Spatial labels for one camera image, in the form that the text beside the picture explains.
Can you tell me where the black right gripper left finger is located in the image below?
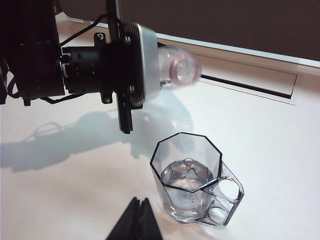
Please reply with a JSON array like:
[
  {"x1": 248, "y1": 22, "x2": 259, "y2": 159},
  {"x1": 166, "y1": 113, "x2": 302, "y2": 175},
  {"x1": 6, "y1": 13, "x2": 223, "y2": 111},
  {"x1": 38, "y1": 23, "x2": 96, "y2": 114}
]
[{"x1": 106, "y1": 196, "x2": 143, "y2": 240}]

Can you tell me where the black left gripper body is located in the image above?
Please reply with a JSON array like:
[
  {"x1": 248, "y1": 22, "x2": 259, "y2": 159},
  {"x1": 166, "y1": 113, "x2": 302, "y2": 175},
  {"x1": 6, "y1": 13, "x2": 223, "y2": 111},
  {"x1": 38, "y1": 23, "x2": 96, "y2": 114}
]
[{"x1": 94, "y1": 0, "x2": 135, "y2": 135}]

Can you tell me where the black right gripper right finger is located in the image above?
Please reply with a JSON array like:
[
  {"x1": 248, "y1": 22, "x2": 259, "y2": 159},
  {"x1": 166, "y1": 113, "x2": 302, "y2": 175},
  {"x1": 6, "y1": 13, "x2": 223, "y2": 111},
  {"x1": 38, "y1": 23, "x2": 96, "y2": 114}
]
[{"x1": 141, "y1": 197, "x2": 163, "y2": 240}]

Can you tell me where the clear red-label water bottle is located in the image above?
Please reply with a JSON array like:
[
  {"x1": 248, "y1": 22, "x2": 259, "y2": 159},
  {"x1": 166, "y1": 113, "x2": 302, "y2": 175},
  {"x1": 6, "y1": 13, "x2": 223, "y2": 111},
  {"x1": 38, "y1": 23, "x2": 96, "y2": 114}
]
[{"x1": 157, "y1": 44, "x2": 203, "y2": 89}]

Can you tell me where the grey transparent octagonal mug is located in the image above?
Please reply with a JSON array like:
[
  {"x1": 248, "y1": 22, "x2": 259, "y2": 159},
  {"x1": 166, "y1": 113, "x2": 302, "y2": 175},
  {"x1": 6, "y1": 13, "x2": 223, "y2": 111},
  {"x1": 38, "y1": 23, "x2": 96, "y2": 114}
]
[{"x1": 150, "y1": 131, "x2": 245, "y2": 222}]

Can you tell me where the long brown partition panel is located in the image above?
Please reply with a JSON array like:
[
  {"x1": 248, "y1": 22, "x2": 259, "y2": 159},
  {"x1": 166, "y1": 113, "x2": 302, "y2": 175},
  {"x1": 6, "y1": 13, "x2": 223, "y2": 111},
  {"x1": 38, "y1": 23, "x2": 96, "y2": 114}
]
[{"x1": 55, "y1": 0, "x2": 320, "y2": 62}]

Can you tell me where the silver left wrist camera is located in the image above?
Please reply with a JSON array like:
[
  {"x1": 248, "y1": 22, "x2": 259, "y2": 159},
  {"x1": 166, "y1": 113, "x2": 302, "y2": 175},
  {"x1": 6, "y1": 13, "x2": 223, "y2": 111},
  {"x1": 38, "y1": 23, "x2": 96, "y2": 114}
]
[{"x1": 123, "y1": 21, "x2": 161, "y2": 111}]

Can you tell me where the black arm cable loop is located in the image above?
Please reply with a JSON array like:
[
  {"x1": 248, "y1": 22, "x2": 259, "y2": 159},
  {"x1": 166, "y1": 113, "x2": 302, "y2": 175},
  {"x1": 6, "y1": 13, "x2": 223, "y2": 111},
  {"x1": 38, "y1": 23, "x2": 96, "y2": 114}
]
[{"x1": 41, "y1": 91, "x2": 102, "y2": 105}]

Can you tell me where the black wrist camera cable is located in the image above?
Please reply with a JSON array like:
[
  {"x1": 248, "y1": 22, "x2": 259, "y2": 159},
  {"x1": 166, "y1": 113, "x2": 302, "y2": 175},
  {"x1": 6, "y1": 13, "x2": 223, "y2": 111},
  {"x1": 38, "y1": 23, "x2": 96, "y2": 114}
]
[{"x1": 59, "y1": 13, "x2": 112, "y2": 48}]

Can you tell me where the white partition foot bracket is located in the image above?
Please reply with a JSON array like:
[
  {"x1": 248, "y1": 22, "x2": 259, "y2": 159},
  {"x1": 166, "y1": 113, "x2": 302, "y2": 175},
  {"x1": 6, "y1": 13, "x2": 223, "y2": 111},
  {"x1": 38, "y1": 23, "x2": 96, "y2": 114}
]
[{"x1": 65, "y1": 15, "x2": 85, "y2": 25}]

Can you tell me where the white table cable slot cover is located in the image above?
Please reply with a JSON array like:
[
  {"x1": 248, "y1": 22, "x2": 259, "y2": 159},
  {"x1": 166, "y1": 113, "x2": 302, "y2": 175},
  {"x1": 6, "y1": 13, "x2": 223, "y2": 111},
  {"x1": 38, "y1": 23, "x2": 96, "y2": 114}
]
[{"x1": 159, "y1": 52, "x2": 299, "y2": 107}]

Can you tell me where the silver partition base rail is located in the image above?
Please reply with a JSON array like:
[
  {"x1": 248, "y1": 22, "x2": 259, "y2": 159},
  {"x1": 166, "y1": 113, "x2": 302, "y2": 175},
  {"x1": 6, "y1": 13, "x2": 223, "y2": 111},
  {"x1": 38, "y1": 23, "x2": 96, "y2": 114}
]
[{"x1": 84, "y1": 19, "x2": 320, "y2": 70}]

